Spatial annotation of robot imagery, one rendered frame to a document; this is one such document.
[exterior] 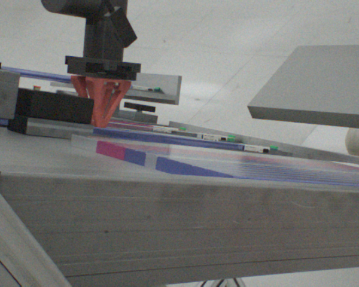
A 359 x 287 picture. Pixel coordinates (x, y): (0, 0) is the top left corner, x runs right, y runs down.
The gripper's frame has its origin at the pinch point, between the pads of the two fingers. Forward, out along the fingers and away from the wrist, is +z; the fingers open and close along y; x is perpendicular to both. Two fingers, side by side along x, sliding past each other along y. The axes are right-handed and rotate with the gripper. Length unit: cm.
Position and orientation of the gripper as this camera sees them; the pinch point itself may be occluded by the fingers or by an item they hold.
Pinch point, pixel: (97, 122)
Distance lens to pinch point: 91.5
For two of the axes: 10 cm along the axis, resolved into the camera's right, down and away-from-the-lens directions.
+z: -1.0, 9.9, 1.2
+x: 7.3, -0.1, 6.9
